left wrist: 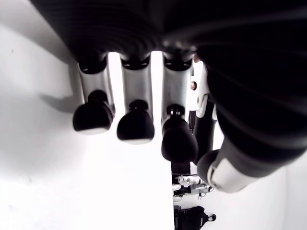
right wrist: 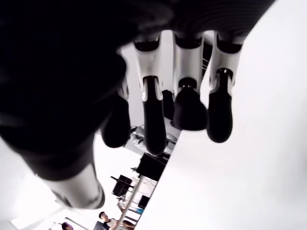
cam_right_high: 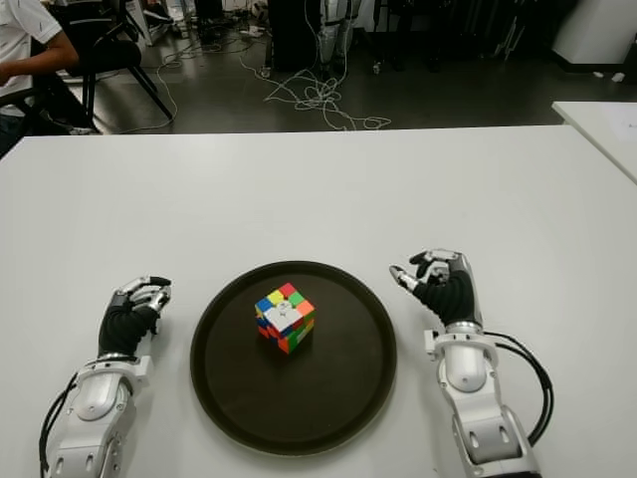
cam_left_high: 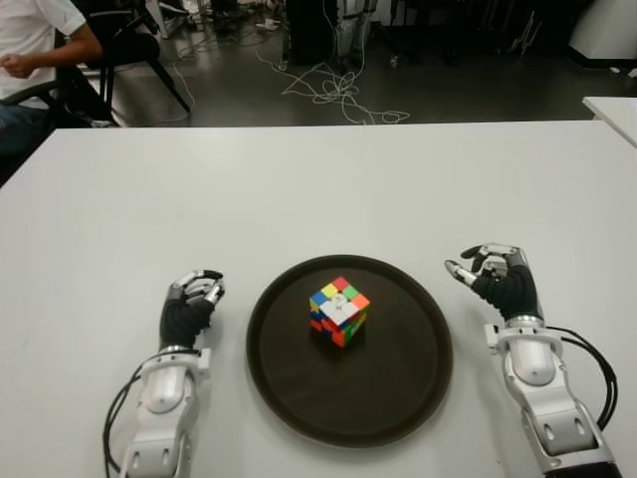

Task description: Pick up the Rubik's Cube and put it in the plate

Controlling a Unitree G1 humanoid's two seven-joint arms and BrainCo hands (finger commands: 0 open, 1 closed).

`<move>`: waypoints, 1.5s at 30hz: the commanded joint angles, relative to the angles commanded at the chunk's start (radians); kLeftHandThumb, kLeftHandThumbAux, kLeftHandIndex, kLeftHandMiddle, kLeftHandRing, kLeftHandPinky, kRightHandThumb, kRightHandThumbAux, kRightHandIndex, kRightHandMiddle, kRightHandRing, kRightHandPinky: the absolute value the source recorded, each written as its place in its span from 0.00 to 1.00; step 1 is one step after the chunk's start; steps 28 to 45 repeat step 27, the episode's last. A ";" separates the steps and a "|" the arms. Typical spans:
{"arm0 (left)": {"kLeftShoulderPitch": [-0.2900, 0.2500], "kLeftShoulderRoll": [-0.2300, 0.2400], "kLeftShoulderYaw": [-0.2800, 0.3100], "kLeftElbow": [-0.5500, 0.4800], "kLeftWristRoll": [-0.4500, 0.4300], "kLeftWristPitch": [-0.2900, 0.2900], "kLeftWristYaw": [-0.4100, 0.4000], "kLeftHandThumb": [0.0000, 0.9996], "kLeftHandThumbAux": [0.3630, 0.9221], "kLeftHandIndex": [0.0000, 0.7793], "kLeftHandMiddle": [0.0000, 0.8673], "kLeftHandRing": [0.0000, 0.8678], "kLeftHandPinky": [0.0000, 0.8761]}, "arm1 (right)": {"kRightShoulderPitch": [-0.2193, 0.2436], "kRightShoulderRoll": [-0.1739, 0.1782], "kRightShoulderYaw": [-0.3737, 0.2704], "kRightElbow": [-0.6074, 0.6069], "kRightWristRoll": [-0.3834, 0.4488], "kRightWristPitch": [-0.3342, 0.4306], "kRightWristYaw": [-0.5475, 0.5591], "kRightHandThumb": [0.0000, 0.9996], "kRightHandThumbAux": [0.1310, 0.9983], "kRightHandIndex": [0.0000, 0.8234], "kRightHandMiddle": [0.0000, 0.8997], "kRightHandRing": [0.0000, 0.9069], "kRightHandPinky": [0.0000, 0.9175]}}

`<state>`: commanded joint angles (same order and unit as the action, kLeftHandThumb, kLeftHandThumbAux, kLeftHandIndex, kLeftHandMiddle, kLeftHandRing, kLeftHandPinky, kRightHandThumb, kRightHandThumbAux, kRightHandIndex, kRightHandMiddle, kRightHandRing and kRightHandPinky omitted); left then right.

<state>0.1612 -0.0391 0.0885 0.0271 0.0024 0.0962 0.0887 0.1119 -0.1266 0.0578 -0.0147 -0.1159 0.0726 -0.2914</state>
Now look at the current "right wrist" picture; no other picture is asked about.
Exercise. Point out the person with dark purple hair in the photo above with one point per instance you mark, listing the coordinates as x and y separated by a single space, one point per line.
67 226

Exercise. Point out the dark-haired person in dark shirt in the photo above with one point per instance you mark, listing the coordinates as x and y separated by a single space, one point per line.
104 220

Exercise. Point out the black square monitor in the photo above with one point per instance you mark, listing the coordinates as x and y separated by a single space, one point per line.
152 166

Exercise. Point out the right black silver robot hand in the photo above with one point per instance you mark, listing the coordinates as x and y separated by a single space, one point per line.
60 83

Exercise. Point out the grey metal ladder frame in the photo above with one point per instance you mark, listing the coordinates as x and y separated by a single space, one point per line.
130 203

